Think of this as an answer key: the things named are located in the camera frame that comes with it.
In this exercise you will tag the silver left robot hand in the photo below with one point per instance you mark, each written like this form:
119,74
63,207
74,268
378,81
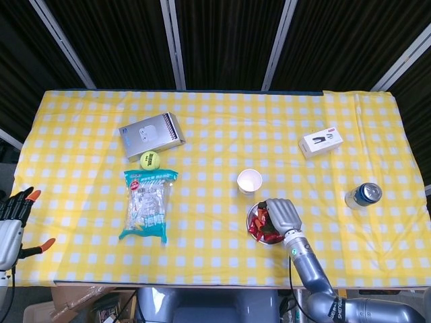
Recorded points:
8,242

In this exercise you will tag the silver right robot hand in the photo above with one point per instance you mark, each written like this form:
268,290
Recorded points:
283,215

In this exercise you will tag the red candy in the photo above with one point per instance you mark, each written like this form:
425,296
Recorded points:
269,238
256,222
262,212
253,232

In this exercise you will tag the gray left robot arm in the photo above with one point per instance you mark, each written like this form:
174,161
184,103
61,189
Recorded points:
4,277

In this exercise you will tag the silver metal plate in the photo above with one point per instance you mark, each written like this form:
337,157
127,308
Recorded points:
250,214

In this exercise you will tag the white paper cup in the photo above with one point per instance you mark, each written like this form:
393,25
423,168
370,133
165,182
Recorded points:
249,181

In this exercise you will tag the yellow white checkered tablecloth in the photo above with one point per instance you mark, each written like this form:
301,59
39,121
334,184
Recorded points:
208,235

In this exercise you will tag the blue white drink can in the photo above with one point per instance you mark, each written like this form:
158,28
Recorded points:
362,196

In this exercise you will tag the white stapler box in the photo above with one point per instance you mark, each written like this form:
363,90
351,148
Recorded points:
320,143

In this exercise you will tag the brown cardboard box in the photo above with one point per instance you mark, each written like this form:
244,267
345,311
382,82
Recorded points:
74,299

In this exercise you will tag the silver table leg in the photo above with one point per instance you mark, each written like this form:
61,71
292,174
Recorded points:
299,311

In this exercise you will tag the gray robot torso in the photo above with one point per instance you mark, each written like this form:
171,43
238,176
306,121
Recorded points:
208,306

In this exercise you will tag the teal clear snack bag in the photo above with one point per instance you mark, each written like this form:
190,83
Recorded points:
148,202

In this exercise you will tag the yellow tennis ball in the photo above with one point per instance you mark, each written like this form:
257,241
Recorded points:
150,160

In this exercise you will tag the silver earbuds box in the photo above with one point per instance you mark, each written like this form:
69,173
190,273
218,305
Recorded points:
148,134

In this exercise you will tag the black ribbed partition panel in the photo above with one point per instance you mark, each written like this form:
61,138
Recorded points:
417,101
118,43
336,43
27,67
229,43

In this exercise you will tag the white metal partition post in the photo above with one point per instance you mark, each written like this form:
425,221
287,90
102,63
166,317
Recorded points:
64,47
10,138
279,43
400,57
173,43

